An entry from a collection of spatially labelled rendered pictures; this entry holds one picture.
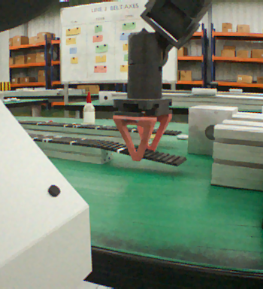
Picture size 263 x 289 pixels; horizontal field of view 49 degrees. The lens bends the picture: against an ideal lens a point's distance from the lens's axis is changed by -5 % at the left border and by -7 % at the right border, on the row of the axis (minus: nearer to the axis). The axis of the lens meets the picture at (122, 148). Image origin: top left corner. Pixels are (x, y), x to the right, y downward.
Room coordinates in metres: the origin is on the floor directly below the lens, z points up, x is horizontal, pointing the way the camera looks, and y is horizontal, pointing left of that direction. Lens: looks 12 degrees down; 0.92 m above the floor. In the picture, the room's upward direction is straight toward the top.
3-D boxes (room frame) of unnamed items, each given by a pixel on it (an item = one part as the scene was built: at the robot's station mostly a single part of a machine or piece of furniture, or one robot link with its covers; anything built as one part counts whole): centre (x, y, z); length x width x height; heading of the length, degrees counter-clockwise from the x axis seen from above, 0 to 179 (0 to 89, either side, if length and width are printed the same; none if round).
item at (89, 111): (1.02, 0.11, 0.84); 0.04 x 0.04 x 0.12
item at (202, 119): (0.62, -0.19, 0.83); 0.12 x 0.09 x 0.10; 152
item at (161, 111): (0.51, -0.04, 0.84); 0.07 x 0.07 x 0.09; 62
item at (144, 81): (0.50, -0.04, 0.91); 0.10 x 0.07 x 0.07; 152
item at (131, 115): (0.49, -0.03, 0.84); 0.07 x 0.07 x 0.09; 62
